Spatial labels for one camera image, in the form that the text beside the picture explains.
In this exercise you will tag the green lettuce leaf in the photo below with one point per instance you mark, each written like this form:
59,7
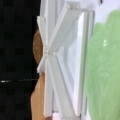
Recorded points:
103,79

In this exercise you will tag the brown meat patty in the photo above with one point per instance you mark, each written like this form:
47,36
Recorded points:
37,47

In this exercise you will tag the white divided serving tray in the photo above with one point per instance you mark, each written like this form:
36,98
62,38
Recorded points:
66,28

